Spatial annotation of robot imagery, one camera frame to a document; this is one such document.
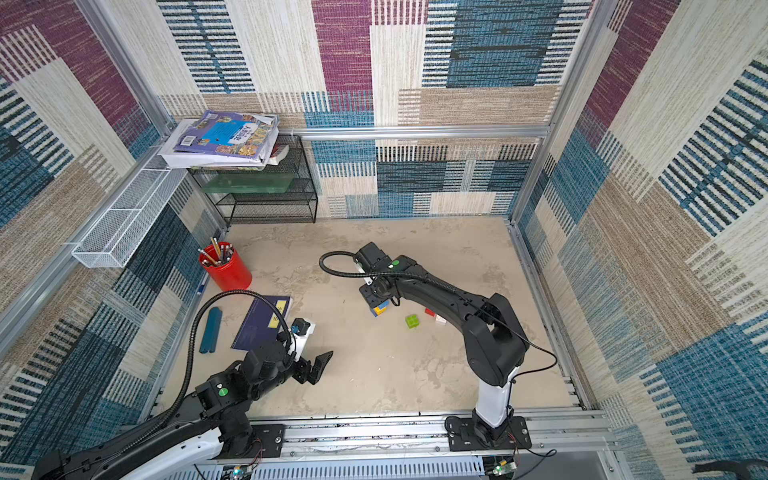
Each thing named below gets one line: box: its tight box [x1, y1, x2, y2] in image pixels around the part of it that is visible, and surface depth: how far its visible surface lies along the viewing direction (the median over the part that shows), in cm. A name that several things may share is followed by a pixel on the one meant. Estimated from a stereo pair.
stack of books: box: [158, 110, 290, 171], surface depth 81 cm
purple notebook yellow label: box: [230, 296, 293, 350], surface depth 93 cm
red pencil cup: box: [199, 241, 252, 292], surface depth 96 cm
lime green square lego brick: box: [405, 314, 420, 329], surface depth 94 cm
